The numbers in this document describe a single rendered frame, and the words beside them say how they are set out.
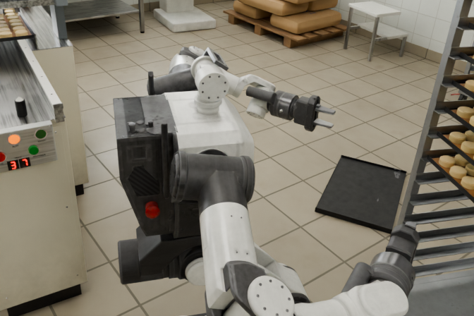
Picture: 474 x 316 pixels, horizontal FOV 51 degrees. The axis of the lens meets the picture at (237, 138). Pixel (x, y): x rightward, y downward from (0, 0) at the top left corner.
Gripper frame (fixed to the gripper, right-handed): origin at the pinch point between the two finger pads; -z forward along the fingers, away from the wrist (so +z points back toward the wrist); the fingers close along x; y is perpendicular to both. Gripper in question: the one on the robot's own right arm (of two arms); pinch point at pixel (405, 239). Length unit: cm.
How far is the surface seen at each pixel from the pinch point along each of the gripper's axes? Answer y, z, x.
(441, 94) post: 7, -64, 9
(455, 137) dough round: -1, -62, -3
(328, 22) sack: 161, -393, -73
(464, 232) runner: -13, -82, -50
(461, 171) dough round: -6, -57, -12
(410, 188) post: 8, -64, -27
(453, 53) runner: 6, -64, 23
